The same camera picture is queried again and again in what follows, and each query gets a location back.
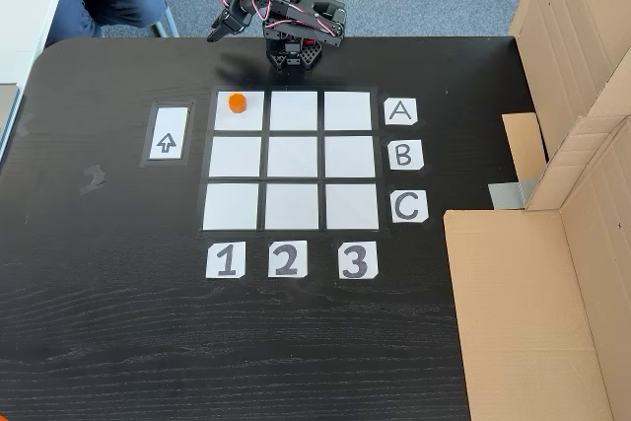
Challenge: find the paper sheet number 2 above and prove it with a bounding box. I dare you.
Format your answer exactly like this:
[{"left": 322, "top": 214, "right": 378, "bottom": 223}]
[{"left": 267, "top": 240, "right": 309, "bottom": 279}]

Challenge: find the white arrow paper sheet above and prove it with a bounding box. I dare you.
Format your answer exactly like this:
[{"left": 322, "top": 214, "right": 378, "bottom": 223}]
[{"left": 140, "top": 99, "right": 197, "bottom": 169}]

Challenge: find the paper sheet letter B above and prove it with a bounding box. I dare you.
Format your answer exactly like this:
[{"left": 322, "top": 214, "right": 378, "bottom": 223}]
[{"left": 387, "top": 139, "right": 425, "bottom": 172}]

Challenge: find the white nine-square grid sheet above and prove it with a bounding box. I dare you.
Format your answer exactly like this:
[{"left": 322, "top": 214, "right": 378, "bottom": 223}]
[{"left": 196, "top": 86, "right": 390, "bottom": 240}]

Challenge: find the paper sheet letter C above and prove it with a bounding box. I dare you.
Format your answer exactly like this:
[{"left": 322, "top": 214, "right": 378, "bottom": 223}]
[{"left": 390, "top": 189, "right": 429, "bottom": 224}]

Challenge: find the grey metal leg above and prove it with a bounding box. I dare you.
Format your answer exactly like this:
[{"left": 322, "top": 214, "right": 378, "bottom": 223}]
[{"left": 149, "top": 5, "right": 180, "bottom": 39}]

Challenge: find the brown cardboard box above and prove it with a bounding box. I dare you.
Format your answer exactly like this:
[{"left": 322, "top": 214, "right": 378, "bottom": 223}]
[
  {"left": 443, "top": 114, "right": 631, "bottom": 421},
  {"left": 501, "top": 0, "right": 631, "bottom": 213}
]

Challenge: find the white desk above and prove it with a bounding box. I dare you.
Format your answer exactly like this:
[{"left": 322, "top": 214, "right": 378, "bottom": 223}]
[{"left": 0, "top": 0, "right": 76, "bottom": 162}]

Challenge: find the paper sheet letter A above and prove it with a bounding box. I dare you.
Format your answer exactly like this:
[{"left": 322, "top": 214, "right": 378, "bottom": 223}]
[{"left": 384, "top": 99, "right": 419, "bottom": 126}]

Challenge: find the paper sheet number 3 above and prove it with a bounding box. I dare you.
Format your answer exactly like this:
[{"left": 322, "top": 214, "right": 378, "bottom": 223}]
[{"left": 337, "top": 241, "right": 380, "bottom": 281}]

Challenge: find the paper sheet number 1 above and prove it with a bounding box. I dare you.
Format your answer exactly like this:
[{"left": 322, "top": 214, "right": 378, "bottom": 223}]
[{"left": 205, "top": 242, "right": 246, "bottom": 280}]

